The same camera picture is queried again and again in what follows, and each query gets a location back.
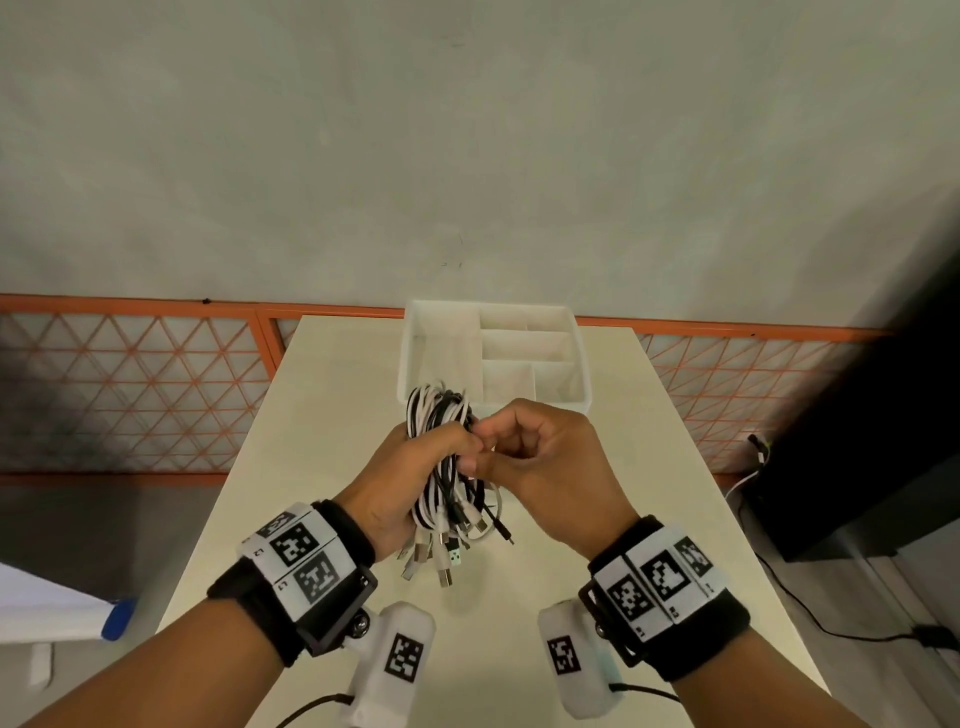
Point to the person's left hand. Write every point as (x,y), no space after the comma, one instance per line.
(375,495)

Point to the person's right hand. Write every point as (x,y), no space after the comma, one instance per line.
(562,480)

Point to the person's right fingers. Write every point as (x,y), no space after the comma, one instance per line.
(506,431)

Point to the person's left fingers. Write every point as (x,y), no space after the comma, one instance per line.
(450,444)

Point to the person's right forearm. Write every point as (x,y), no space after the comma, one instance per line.
(757,690)

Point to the person's left forearm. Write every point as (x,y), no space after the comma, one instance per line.
(150,675)

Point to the white divided organizer tray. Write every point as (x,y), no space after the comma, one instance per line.
(510,352)

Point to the black left wristband marker tags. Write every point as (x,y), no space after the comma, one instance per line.
(300,570)

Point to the black wristband marker tags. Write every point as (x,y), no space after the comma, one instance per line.
(667,592)
(300,570)

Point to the black right wristband marker tags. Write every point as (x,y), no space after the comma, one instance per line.
(667,592)

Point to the orange lattice fence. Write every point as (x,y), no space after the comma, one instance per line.
(112,375)

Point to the black cabinet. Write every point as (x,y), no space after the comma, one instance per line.
(862,450)

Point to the blue cylinder object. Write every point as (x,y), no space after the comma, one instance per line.
(120,619)

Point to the white board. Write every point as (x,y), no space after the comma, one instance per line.
(45,604)

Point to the black power adapter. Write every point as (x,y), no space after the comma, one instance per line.
(934,637)

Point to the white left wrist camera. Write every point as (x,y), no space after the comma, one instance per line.
(397,660)

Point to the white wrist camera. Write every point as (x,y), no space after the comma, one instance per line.
(577,660)
(397,660)

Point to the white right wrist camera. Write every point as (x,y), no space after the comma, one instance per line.
(577,660)

